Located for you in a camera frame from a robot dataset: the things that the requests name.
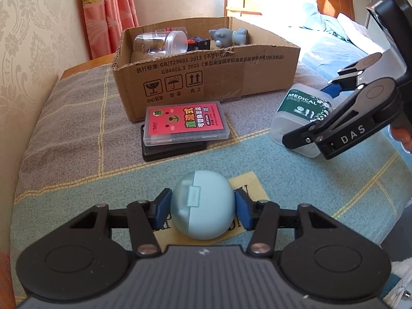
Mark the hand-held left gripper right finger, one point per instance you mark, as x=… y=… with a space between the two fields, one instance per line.
x=243 y=209

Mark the blue red black cube toy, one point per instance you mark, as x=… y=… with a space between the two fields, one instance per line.
x=199 y=43

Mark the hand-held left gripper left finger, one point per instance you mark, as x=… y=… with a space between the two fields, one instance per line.
x=162 y=207

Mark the wooden bedside cabinet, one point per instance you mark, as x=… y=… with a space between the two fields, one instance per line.
x=83 y=67

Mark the person's right hand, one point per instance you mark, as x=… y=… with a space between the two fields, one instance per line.
x=404 y=136

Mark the flat black box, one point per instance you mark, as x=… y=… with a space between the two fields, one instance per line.
x=167 y=151

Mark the white pillow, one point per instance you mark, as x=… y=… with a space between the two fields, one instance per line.
x=360 y=32

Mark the teal cloth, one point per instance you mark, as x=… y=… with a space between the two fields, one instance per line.
x=318 y=17

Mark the brown cardboard box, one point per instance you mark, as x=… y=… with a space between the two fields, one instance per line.
x=225 y=77

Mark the grey elephant toy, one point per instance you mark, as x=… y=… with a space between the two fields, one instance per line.
x=225 y=37

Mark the white fluffy cloth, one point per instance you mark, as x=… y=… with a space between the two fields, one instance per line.
x=402 y=276

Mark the pink label clear plastic case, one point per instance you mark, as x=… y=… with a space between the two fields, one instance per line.
x=186 y=119

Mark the orange cloth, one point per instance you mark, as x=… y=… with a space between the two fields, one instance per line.
x=5 y=283

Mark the translucent cotton swab container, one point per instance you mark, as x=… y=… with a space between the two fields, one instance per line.
x=289 y=125

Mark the pink patterned curtain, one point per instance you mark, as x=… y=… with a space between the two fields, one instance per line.
x=106 y=16

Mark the clear plastic jar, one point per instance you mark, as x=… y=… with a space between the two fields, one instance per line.
x=161 y=43

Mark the grey and teal plaid blanket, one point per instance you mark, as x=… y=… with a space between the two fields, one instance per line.
x=80 y=141

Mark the light blue earbuds case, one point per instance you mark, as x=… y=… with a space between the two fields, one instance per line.
x=202 y=206

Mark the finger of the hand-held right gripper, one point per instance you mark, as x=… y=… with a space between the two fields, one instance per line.
x=354 y=125
x=360 y=70

